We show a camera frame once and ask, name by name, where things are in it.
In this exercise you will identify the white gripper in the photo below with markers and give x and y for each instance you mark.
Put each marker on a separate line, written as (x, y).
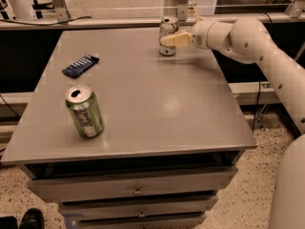
(200, 33)

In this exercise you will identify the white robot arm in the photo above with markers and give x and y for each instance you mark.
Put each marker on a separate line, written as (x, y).
(248, 41)

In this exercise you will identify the blue rxbar wrapper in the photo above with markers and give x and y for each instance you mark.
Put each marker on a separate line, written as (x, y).
(78, 67)

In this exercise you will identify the green soda can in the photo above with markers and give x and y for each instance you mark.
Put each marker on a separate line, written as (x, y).
(84, 109)

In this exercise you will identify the grey drawer cabinet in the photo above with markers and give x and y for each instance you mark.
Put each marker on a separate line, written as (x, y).
(160, 113)

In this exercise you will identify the top drawer with knob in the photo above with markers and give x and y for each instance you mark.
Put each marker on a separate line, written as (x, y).
(132, 184)

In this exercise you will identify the drawer with knob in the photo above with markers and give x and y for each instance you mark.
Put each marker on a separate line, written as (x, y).
(139, 208)
(132, 184)

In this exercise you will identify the white pipe upper left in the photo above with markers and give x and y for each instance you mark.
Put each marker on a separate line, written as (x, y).
(22, 9)

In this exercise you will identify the middle drawer with knob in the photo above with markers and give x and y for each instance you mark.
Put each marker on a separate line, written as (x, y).
(139, 208)

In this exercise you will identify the bottom drawer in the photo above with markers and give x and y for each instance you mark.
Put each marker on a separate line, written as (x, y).
(189, 220)

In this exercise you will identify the black shoe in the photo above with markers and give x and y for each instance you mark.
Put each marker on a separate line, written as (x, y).
(33, 219)

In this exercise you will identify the metal rail frame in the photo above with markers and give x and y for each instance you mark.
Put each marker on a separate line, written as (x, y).
(96, 14)

